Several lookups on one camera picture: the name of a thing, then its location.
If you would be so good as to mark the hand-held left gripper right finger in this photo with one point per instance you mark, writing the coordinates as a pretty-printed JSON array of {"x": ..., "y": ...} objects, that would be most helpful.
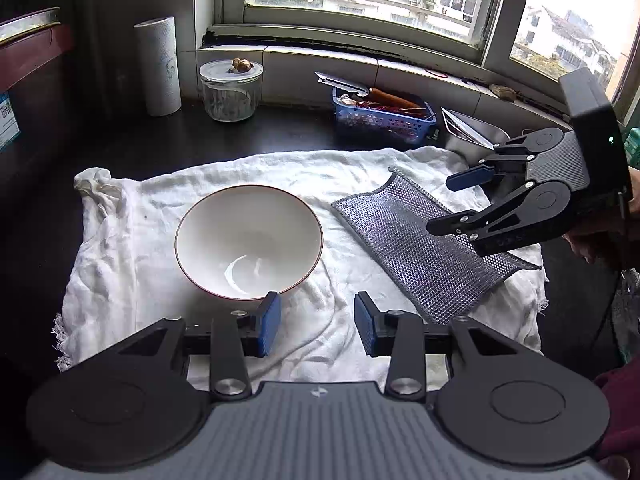
[{"x": 363, "y": 325}]

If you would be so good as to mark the person's right hand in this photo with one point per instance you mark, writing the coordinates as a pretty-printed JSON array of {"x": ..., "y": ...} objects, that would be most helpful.
[{"x": 600, "y": 245}]

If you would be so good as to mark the ginger piece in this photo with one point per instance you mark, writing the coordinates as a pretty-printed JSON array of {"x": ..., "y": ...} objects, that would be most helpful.
[{"x": 242, "y": 65}]

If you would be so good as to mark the dark red clothing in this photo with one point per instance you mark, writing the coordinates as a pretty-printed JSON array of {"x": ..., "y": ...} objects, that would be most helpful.
[{"x": 622, "y": 410}]

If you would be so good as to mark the white cloth towel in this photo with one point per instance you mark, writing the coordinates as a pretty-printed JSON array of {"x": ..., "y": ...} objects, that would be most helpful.
[{"x": 125, "y": 260}]

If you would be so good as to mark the paper towel roll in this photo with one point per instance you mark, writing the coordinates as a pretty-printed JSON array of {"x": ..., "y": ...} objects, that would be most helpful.
[{"x": 157, "y": 65}]

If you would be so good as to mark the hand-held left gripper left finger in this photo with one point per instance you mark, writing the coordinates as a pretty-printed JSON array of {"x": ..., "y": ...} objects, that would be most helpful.
[{"x": 271, "y": 325}]

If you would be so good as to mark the window frame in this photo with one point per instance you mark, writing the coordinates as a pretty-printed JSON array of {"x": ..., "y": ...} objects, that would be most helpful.
[{"x": 495, "y": 35}]

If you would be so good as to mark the blue plastic basket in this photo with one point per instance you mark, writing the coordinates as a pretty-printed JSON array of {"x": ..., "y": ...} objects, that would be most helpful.
[{"x": 380, "y": 127}]

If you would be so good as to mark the glass jar with lid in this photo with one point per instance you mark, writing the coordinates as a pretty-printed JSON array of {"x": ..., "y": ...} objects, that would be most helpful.
[{"x": 230, "y": 100}]

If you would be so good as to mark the red rubber band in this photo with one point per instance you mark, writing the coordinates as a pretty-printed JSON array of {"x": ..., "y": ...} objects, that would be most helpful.
[{"x": 437, "y": 75}]

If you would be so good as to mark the dark red cabinet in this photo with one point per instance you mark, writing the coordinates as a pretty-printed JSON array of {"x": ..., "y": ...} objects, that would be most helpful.
[{"x": 35, "y": 70}]

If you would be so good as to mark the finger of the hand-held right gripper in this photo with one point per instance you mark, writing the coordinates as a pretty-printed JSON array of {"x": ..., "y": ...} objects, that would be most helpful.
[
  {"x": 500, "y": 235},
  {"x": 470, "y": 177}
]

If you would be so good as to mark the white bowl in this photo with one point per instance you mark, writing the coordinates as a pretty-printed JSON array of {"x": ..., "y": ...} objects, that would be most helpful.
[{"x": 245, "y": 235}]

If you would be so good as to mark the brown lump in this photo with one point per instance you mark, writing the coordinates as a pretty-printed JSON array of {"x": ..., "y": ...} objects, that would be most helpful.
[{"x": 502, "y": 92}]

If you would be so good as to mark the silver mesh dishcloth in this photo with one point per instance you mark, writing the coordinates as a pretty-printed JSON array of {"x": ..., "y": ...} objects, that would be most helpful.
[{"x": 415, "y": 245}]

